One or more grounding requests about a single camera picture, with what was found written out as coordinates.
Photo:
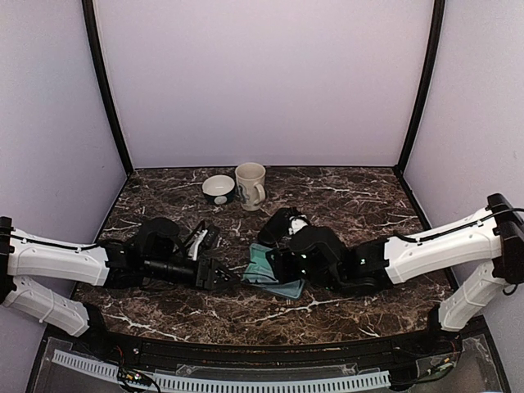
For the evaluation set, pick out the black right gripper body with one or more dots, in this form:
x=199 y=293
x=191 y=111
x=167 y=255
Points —
x=288 y=273

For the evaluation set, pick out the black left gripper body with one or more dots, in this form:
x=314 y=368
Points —
x=161 y=270

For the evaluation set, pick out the blue grey glasses case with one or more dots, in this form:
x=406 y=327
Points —
x=258 y=261

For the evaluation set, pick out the brown tinted sunglasses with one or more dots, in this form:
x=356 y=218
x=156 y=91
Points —
x=262 y=278

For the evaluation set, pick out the black glasses case beige lining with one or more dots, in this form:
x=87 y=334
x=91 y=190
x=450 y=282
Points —
x=277 y=226

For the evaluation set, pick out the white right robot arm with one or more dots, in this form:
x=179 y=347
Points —
x=492 y=236

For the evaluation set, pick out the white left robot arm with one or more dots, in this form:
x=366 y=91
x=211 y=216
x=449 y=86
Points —
x=25 y=257

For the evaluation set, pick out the white teal ceramic bowl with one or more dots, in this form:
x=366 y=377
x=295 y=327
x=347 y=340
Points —
x=219 y=190

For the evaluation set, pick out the cream ceramic mug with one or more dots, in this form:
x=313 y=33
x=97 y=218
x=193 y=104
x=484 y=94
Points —
x=250 y=178

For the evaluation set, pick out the white slotted cable duct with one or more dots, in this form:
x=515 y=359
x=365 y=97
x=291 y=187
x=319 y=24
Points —
x=208 y=379

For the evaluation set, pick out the black front rail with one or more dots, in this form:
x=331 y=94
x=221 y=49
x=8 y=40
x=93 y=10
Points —
x=393 y=351

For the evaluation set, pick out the black left corner post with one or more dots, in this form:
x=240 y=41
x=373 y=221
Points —
x=95 y=47

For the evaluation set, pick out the black corner post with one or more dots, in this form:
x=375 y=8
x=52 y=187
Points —
x=95 y=47
x=437 y=18

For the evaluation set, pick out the black right corner post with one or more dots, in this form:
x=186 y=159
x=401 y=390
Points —
x=437 y=18

